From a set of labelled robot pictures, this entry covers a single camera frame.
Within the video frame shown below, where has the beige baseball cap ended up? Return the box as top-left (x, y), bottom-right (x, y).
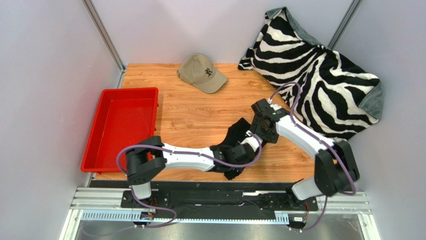
top-left (176, 53), bottom-right (228, 94)

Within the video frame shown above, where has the zebra print blanket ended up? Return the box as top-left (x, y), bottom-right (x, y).
top-left (238, 7), bottom-right (384, 141)

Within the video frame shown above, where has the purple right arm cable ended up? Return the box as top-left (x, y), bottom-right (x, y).
top-left (268, 81), bottom-right (357, 233)

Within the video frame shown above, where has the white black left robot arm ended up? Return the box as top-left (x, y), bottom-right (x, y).
top-left (116, 131), bottom-right (263, 201)

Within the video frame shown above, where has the red plastic tray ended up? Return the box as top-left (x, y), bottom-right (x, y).
top-left (80, 87), bottom-right (159, 173)

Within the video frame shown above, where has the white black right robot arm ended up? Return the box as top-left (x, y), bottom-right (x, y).
top-left (250, 98), bottom-right (360, 208)

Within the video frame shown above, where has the black t shirt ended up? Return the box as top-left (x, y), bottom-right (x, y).
top-left (208, 117), bottom-right (251, 180)

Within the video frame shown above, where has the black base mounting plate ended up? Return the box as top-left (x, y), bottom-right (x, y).
top-left (89, 179), bottom-right (354, 221)

